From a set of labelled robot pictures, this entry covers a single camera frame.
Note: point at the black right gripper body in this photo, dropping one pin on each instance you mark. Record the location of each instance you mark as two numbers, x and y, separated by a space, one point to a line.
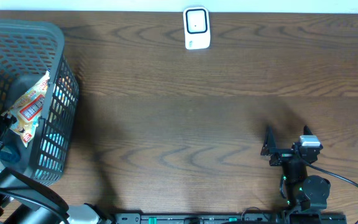
281 155

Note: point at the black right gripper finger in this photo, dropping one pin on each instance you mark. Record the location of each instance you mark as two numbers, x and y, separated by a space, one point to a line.
307 131
269 145

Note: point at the yellow snack bag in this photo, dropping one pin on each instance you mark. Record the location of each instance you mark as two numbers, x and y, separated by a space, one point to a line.
27 109

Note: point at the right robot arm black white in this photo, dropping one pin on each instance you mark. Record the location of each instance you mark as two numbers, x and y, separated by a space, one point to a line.
306 194

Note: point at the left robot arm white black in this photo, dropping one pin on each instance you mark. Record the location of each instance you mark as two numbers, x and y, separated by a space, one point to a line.
39 204

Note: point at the white barcode scanner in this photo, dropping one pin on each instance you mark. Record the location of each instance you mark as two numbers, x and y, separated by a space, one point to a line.
197 28

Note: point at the dark grey plastic basket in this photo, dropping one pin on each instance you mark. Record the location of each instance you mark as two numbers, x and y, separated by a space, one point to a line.
27 50

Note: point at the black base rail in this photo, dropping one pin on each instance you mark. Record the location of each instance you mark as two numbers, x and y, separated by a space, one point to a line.
257 218

